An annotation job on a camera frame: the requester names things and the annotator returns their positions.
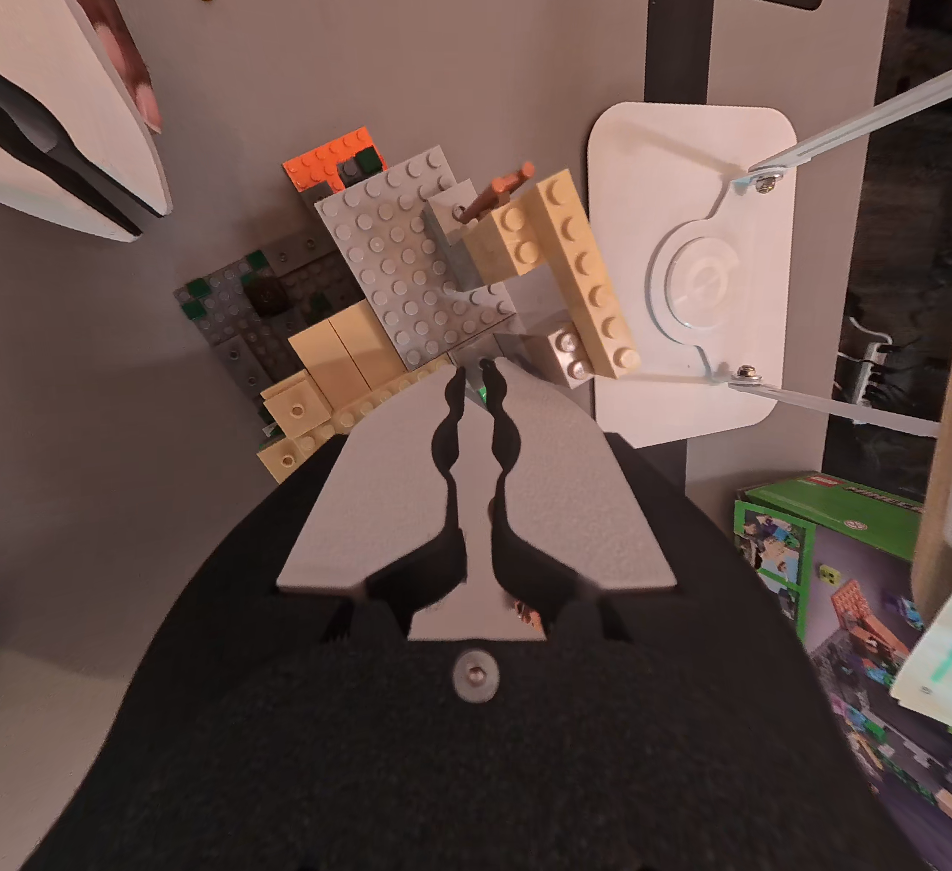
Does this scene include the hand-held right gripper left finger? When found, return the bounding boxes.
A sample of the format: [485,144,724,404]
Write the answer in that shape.
[277,363,470,640]

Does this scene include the toy brick building model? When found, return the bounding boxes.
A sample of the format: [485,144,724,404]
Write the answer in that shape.
[173,127,642,485]

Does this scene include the green toy set box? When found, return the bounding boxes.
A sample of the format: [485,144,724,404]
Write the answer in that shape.
[732,471,952,871]

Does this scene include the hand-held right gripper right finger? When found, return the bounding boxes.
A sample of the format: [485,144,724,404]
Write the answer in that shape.
[479,358,679,639]

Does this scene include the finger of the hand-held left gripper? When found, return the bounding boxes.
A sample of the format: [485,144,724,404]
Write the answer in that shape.
[0,0,174,221]
[0,113,144,245]

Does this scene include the grey desk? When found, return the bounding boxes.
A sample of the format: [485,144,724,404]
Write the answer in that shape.
[0,0,904,871]

